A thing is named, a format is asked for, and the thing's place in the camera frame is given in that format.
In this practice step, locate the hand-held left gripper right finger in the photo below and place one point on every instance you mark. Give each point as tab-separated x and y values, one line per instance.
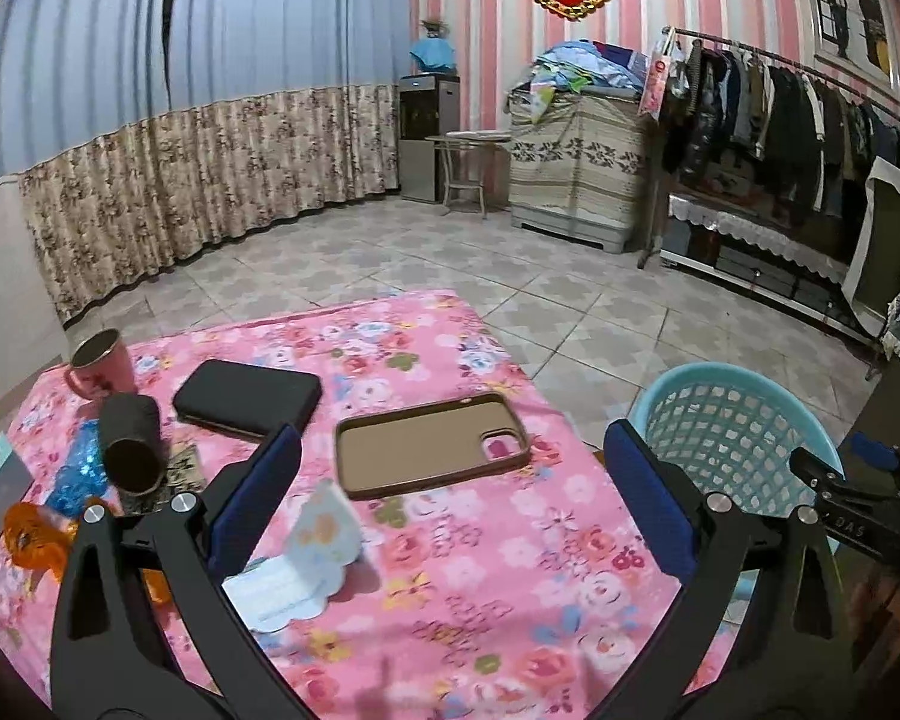
649	495

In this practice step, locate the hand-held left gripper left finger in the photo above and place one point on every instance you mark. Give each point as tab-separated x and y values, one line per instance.
259	495

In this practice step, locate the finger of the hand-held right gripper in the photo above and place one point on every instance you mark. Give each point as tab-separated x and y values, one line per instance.
874	454
817	476

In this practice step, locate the light blue scalloped card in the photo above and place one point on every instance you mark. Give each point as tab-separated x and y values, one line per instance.
322	532

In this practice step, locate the light blue plastic basket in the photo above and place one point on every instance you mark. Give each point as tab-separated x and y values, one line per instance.
720	427

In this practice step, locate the orange snack bag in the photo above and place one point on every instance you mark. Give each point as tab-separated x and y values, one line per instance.
34	536

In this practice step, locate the black zip case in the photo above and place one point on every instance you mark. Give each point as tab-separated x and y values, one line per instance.
247	397

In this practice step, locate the black cylindrical cup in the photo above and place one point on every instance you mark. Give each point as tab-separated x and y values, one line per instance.
131	427

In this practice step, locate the brown phone case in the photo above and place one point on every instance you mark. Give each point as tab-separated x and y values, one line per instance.
420	450

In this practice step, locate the blue glitter packet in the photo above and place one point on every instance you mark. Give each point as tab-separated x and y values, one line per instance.
79	480

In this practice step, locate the pink mug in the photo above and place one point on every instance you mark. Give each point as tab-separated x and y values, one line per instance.
105	375

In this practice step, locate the pink floral tablecloth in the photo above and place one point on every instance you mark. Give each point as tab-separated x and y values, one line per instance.
457	577

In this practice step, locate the white framed dark board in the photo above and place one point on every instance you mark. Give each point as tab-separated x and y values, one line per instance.
896	240

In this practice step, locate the low cabinet with lace cloth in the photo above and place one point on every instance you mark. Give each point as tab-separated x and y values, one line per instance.
757	232

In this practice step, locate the light blue tissue box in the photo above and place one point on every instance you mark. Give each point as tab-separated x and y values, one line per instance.
0	487

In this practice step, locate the metal clothes rack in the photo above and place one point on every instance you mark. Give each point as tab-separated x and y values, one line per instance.
651	225

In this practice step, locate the white cabinet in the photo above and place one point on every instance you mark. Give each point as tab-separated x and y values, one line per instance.
7	300

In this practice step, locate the row of hanging clothes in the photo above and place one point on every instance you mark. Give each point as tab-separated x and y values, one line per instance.
780	135

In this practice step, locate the cabinet with patterned cover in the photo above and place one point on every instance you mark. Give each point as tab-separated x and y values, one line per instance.
570	165

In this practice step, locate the grey water dispenser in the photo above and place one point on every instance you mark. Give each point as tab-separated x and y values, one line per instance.
427	165

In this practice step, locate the metal stool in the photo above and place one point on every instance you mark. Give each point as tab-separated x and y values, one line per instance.
465	139

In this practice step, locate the pink hanging bag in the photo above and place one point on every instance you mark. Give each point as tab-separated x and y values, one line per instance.
656	82

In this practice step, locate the pile of folded clothes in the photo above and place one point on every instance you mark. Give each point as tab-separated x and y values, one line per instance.
592	64

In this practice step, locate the blue floral curtain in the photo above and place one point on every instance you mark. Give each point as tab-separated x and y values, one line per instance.
75	52
285	52

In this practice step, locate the blue covered water bottle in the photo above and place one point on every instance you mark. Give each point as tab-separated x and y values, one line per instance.
431	54

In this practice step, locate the framed wall photo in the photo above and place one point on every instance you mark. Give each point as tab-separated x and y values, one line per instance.
847	7

